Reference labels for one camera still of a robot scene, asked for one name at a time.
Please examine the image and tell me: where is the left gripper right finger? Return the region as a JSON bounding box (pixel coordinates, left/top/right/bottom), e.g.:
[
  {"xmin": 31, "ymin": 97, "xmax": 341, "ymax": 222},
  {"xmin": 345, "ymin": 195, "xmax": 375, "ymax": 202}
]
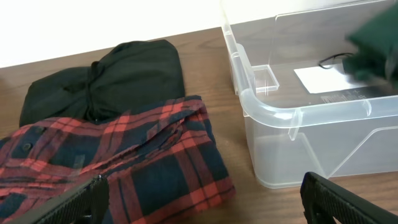
[{"xmin": 300, "ymin": 172, "xmax": 397, "ymax": 224}]

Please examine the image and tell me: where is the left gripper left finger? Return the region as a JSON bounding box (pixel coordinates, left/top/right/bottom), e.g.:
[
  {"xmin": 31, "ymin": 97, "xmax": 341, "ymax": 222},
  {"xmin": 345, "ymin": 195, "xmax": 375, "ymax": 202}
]
[{"xmin": 10, "ymin": 175, "xmax": 109, "ymax": 224}]

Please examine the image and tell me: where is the red navy plaid shirt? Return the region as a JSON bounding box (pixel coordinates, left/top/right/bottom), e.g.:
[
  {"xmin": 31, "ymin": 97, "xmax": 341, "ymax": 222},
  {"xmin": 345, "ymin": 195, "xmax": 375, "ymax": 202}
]
[{"xmin": 1, "ymin": 96, "xmax": 235, "ymax": 223}]

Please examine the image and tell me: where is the large black garment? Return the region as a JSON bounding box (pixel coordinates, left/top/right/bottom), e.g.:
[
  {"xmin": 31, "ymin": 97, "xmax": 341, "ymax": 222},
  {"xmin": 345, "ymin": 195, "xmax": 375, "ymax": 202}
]
[{"xmin": 19, "ymin": 40, "xmax": 185, "ymax": 126}]

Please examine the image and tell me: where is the dark green garment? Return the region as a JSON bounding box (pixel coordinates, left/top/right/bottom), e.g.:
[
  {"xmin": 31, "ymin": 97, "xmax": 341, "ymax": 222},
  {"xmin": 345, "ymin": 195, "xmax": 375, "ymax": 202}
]
[{"xmin": 318, "ymin": 2, "xmax": 398, "ymax": 84}]

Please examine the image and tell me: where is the clear plastic storage bin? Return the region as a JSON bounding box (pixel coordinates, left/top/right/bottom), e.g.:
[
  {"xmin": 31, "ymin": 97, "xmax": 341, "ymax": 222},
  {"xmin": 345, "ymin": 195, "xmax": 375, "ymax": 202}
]
[{"xmin": 221, "ymin": 1, "xmax": 397, "ymax": 189}]

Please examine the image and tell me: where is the white label in bin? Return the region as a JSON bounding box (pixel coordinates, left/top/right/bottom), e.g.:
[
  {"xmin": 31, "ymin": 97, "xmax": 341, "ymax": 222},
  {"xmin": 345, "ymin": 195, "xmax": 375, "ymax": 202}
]
[{"xmin": 294, "ymin": 63, "xmax": 367, "ymax": 94}]

